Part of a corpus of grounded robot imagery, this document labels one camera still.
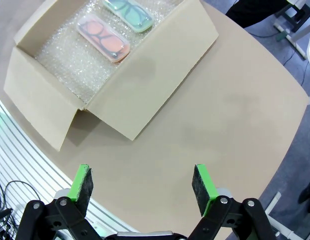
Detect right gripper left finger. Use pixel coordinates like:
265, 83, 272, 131
16, 163, 106, 240

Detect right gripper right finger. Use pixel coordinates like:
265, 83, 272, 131
186, 163, 281, 240

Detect green translucent glasses case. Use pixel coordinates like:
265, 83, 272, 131
101, 0, 155, 34

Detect black-framed glasses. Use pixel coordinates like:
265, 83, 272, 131
81, 20, 128, 61
111, 0, 151, 29

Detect orange translucent glasses case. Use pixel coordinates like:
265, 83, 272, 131
76, 13, 132, 63

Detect white slatted base panel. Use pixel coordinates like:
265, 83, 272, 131
0, 94, 137, 235

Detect open brown cardboard box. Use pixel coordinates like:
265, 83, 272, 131
3, 0, 220, 152

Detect clear bubble wrap sheet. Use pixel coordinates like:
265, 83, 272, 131
33, 0, 186, 105

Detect black cable bundle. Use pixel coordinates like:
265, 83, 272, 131
0, 179, 45, 240

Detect white table leg frame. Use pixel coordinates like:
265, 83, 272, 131
272, 0, 310, 61

